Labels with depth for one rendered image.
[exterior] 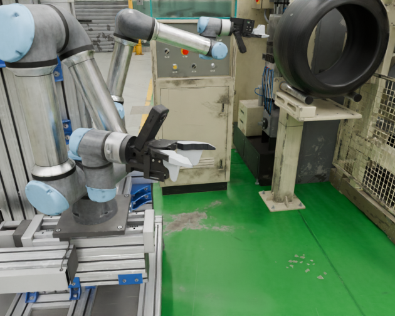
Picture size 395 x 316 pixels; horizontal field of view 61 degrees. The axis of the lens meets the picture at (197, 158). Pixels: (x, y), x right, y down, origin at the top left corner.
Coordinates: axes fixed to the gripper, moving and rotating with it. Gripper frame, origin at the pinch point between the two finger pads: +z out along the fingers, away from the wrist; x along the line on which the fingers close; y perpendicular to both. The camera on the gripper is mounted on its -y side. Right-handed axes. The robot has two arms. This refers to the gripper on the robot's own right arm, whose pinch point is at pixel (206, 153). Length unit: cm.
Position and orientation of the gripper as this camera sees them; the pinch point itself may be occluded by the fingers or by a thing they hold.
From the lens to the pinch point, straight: 73.9
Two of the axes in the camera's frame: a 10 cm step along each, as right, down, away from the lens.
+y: -0.5, 9.5, 3.0
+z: 9.3, 1.5, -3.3
